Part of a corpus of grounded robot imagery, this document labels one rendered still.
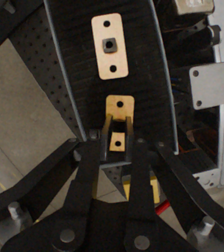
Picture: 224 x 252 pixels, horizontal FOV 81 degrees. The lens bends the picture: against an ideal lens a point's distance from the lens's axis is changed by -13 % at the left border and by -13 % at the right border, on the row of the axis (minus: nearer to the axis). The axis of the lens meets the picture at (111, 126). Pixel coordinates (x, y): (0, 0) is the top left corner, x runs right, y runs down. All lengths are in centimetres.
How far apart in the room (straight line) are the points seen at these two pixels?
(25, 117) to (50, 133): 32
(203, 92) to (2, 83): 180
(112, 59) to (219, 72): 19
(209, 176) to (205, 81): 26
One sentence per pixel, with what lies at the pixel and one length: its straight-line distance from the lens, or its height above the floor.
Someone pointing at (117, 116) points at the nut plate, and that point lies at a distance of 21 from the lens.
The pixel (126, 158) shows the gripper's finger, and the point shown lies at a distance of 16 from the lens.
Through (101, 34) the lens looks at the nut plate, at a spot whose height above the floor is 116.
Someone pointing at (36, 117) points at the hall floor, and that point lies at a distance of 168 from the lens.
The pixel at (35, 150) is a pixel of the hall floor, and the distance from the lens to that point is 187.
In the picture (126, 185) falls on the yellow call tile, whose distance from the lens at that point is 28.
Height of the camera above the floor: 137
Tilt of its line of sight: 70 degrees down
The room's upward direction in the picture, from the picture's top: 167 degrees counter-clockwise
